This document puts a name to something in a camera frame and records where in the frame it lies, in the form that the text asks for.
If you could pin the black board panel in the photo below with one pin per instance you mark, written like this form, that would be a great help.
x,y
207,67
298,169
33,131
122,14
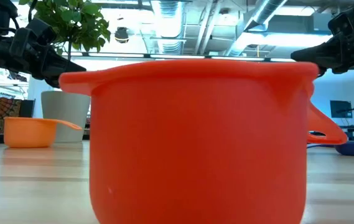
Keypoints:
x,y
27,108

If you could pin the ceiling light rail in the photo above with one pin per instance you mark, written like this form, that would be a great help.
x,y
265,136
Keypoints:
x,y
176,56

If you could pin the white plant pot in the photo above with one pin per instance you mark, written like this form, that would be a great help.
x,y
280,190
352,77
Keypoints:
x,y
68,109

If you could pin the silver ventilation duct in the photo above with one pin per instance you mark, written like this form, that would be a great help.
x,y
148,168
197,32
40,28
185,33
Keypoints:
x,y
169,25

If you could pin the colourful patterned tapestry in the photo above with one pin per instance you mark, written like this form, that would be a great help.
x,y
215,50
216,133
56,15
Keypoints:
x,y
4,109

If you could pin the orange measuring cup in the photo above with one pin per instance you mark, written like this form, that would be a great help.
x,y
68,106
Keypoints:
x,y
24,133

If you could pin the red measuring cup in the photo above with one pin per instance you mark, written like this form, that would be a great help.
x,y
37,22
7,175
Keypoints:
x,y
195,140

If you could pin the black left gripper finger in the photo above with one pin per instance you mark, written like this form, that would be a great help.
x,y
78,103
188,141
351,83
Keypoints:
x,y
53,81
63,63

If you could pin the black ceiling camera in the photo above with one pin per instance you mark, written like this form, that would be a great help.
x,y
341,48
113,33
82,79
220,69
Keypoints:
x,y
121,35

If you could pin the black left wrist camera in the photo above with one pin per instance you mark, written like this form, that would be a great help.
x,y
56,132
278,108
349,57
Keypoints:
x,y
41,31

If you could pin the black wall monitor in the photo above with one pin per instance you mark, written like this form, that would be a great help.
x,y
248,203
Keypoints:
x,y
341,109

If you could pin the green leafy plant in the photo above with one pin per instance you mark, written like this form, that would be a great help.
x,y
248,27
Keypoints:
x,y
77,21

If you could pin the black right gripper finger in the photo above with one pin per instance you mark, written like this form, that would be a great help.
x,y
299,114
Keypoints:
x,y
332,70
316,56

